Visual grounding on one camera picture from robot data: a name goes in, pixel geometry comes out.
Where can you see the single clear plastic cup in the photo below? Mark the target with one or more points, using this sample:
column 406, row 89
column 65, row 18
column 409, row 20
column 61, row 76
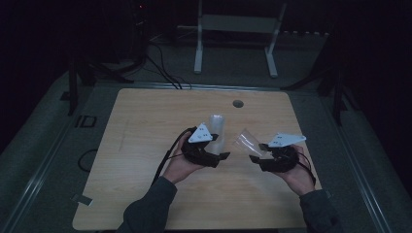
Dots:
column 247, row 142

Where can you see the dark equipment cabinet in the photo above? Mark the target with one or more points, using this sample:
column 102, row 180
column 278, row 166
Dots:
column 126, row 29

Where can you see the person's left hand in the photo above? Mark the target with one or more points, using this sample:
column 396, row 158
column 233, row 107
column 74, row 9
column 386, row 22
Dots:
column 178, row 168

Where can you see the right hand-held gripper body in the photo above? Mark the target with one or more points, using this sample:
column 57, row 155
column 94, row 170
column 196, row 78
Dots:
column 280, row 161

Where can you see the person's right hand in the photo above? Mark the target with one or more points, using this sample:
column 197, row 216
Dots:
column 301, row 179

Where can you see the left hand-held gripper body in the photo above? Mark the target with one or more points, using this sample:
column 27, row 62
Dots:
column 197, row 155

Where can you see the stack of clear plastic cups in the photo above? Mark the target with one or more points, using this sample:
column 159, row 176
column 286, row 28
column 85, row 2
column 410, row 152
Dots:
column 217, row 126

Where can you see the grey tape piece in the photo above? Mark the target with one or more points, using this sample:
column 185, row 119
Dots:
column 82, row 200

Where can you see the black tripod stand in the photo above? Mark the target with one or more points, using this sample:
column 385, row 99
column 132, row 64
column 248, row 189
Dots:
column 338, row 97
column 73, row 90

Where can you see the white metal stand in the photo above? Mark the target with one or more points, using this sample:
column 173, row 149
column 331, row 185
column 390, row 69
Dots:
column 238, row 23

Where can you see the white power strip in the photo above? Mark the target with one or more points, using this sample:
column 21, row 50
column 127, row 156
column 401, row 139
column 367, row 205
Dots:
column 304, row 33

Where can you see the metal floor rail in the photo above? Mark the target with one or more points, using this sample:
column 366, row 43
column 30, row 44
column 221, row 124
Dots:
column 30, row 189
column 367, row 194

